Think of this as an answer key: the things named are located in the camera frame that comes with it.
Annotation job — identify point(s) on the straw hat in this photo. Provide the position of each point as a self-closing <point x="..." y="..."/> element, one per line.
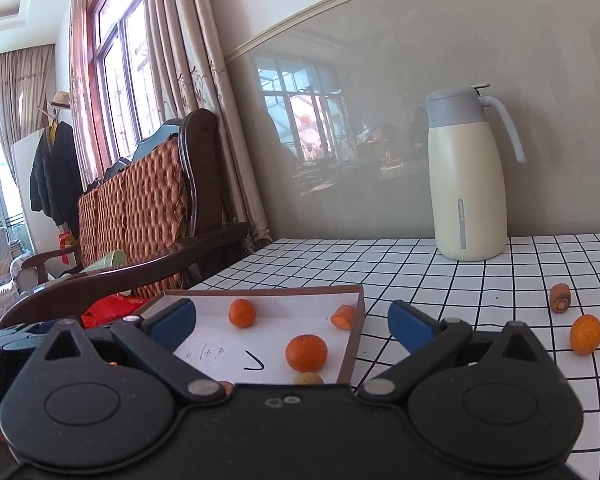
<point x="59" y="100"/>

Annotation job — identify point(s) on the white standing panel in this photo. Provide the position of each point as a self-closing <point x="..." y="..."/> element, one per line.
<point x="22" y="180"/>

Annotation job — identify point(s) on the pale carrot piece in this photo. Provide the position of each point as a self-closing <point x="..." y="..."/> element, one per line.
<point x="343" y="316"/>

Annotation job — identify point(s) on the brown mushroom toy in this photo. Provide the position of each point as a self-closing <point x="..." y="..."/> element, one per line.
<point x="560" y="296"/>

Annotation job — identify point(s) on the wooden window frame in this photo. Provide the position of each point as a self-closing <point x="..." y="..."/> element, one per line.
<point x="125" y="60"/>

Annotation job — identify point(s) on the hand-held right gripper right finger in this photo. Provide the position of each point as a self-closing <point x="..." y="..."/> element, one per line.
<point x="410" y="325"/>

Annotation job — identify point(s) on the black jacket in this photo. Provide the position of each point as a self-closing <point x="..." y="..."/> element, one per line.
<point x="55" y="175"/>

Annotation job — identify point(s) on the wooden chair woven back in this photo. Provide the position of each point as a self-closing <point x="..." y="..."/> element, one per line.
<point x="130" y="220"/>

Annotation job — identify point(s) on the olive-brown round fruit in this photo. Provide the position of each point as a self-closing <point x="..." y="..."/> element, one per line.
<point x="308" y="379"/>

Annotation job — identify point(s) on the beige patterned curtain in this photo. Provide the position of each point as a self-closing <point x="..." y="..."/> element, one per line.
<point x="80" y="85"/>
<point x="20" y="90"/>
<point x="200" y="85"/>

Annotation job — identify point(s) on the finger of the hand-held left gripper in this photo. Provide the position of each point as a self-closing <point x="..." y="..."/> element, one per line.
<point x="10" y="344"/>

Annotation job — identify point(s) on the shallow brown cardboard box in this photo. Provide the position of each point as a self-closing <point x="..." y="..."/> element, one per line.
<point x="280" y="320"/>

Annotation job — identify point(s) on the cream thermos jug grey lid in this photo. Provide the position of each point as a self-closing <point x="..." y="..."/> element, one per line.
<point x="467" y="185"/>

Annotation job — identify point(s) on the red plastic bag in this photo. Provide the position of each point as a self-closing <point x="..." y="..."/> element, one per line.
<point x="105" y="310"/>

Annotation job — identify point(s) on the red and yellow object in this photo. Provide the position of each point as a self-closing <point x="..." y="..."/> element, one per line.
<point x="67" y="247"/>

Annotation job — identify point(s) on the large orange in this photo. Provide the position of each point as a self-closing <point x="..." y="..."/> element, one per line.
<point x="306" y="352"/>

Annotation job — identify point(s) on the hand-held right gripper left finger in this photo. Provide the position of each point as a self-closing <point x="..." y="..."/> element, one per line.
<point x="172" y="322"/>

